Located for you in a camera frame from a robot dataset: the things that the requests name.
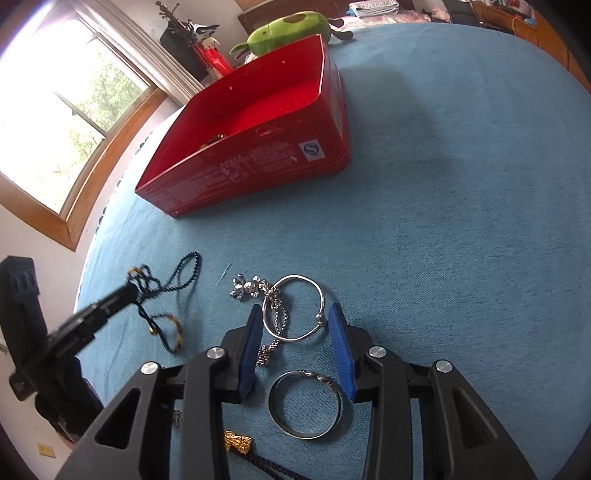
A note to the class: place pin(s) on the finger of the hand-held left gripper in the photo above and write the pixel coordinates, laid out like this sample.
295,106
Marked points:
120,299

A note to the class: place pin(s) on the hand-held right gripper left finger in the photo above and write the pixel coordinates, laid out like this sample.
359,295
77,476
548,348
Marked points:
249,350

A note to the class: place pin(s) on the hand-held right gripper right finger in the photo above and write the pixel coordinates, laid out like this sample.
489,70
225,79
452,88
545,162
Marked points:
341,350

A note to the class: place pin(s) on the thin silver ball-end bangle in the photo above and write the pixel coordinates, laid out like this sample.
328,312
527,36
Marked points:
295,277

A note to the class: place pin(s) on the wide silver bangle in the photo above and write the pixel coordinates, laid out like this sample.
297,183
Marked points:
302,434

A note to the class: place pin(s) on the red tin box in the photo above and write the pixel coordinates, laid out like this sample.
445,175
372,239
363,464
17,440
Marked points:
231,180

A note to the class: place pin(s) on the small gold jewelry piece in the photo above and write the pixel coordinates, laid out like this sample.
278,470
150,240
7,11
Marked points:
214,137

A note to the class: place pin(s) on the wooden framed window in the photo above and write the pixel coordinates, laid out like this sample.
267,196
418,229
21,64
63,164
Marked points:
46,217

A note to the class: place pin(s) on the blue bedspread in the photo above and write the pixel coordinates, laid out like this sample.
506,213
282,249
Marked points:
438,207

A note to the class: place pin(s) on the white curtain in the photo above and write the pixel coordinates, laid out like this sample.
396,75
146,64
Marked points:
152,55

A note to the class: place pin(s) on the red hanging bag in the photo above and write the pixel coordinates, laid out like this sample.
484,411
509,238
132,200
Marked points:
214,60

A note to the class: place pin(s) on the black hanging bag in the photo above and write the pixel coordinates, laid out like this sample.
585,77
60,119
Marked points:
180,48

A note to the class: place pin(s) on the wooden coat rack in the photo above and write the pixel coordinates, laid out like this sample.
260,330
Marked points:
168,11

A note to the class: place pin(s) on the green plush toy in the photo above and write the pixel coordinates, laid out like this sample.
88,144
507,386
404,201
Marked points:
277,27

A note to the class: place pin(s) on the pink floral blanket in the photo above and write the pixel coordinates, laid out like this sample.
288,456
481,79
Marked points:
406,18

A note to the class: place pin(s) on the folded towels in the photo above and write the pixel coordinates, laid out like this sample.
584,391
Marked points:
374,8

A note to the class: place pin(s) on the black chair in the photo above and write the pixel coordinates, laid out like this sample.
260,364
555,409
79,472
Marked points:
461,9

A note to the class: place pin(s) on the wooden desk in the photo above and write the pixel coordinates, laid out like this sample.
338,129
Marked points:
531,32

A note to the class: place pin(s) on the yellowed wall outlet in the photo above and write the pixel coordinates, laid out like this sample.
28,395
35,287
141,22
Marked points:
46,450

